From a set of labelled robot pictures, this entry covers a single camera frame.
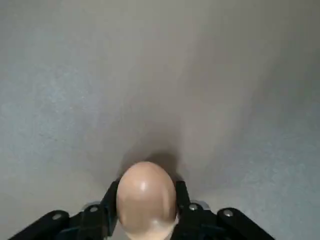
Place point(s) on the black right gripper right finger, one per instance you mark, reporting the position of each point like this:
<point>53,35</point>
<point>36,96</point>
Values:
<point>205,225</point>

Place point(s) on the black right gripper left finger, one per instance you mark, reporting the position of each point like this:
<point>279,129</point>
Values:
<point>82,225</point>

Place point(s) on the brown egg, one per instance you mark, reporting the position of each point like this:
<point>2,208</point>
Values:
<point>146,197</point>

